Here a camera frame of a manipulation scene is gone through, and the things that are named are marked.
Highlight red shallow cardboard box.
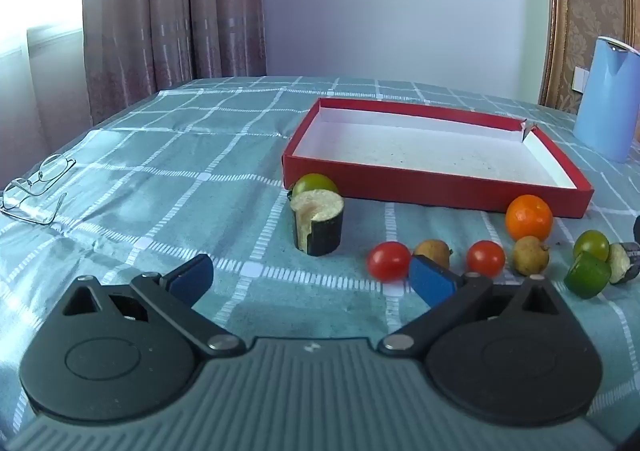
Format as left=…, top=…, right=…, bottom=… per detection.
left=281, top=98, right=595, bottom=219

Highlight small green tomato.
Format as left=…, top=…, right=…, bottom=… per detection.
left=573, top=229, right=610, bottom=262

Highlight small eggplant chunk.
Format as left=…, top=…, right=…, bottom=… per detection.
left=608, top=241, right=640, bottom=285

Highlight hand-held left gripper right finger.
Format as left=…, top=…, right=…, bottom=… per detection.
left=380, top=255, right=561, bottom=359

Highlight brown patterned curtain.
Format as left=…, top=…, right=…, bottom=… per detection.
left=82, top=0, right=267, bottom=125

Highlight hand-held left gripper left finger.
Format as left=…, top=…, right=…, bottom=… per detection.
left=62, top=253, right=246, bottom=359

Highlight wire-frame eyeglasses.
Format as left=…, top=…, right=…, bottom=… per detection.
left=0, top=154, right=77, bottom=225

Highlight orange tangerine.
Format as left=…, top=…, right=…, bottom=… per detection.
left=505, top=194, right=554, bottom=242

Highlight gold-framed padded headboard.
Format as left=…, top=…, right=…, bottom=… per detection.
left=537, top=0, right=640, bottom=142

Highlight green checkered bedsheet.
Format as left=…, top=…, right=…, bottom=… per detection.
left=0, top=76, right=640, bottom=451

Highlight red cherry tomato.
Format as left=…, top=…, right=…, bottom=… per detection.
left=367, top=241, right=412, bottom=282
left=466, top=240, right=506, bottom=278

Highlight green cucumber chunk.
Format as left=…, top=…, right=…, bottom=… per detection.
left=564, top=251, right=612, bottom=300

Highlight white sheer curtain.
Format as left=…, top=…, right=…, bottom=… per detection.
left=0, top=24, right=93, bottom=182

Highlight large green tomato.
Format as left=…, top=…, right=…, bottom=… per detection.
left=288, top=173, right=340, bottom=200

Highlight large eggplant chunk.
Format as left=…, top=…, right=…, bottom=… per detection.
left=290, top=190, right=345, bottom=257

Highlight light blue kettle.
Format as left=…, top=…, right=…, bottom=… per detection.
left=572, top=36, right=640, bottom=163

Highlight small tan longan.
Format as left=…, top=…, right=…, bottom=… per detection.
left=512, top=236, right=551, bottom=277
left=414, top=239, right=454, bottom=270

